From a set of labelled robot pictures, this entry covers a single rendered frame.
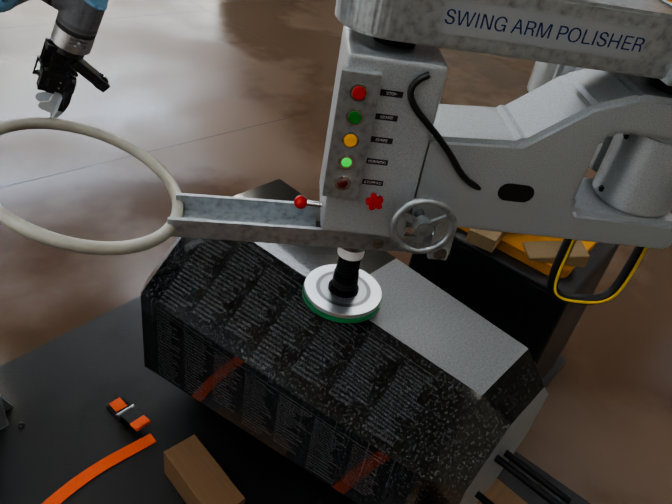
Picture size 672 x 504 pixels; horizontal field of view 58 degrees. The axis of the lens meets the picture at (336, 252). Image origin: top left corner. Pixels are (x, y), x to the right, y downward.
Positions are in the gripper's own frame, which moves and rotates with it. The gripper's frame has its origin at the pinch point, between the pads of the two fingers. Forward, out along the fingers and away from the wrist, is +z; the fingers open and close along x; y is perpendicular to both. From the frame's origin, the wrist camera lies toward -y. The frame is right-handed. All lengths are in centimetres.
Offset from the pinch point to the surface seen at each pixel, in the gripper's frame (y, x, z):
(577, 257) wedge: -149, 69, -29
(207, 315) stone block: -45, 40, 33
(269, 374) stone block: -52, 67, 27
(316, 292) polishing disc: -55, 60, 0
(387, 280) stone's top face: -81, 58, -4
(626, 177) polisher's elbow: -92, 83, -68
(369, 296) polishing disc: -67, 66, -5
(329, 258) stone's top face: -71, 44, 3
